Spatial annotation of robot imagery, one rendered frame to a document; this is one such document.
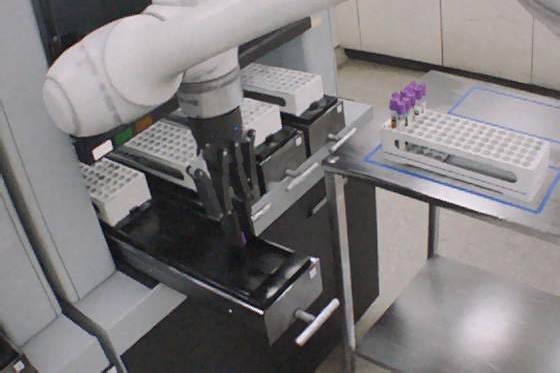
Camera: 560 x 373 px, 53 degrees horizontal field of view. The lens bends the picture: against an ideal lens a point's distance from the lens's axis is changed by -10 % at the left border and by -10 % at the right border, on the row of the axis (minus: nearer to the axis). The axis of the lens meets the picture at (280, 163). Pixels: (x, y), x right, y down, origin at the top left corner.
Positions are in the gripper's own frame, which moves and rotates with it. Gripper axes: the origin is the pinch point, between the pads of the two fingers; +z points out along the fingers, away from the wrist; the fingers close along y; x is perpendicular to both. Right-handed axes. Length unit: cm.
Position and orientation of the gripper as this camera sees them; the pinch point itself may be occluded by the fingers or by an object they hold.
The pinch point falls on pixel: (237, 222)
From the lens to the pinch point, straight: 96.2
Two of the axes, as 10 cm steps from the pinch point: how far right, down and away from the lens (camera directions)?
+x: 7.9, 2.3, -5.7
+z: 1.3, 8.4, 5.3
